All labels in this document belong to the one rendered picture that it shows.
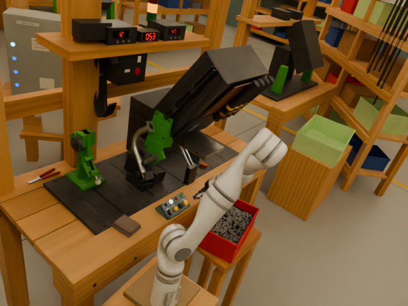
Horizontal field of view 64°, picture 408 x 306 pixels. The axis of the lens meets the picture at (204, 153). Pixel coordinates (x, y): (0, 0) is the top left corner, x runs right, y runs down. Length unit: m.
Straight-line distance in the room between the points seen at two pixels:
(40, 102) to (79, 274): 0.79
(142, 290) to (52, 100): 0.95
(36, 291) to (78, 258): 1.07
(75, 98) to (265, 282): 1.85
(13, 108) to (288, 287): 2.14
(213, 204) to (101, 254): 0.57
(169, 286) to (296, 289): 1.66
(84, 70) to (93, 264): 0.84
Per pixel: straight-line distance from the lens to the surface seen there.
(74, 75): 1.61
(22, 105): 1.65
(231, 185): 1.00
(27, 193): 1.71
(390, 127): 3.96
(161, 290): 1.21
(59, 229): 1.52
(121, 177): 1.76
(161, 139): 1.60
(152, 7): 1.83
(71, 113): 1.69
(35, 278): 2.50
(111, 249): 1.41
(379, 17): 4.31
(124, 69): 1.62
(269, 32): 10.66
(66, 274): 1.35
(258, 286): 2.61
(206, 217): 1.02
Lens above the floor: 1.97
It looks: 31 degrees down
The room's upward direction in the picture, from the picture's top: 13 degrees clockwise
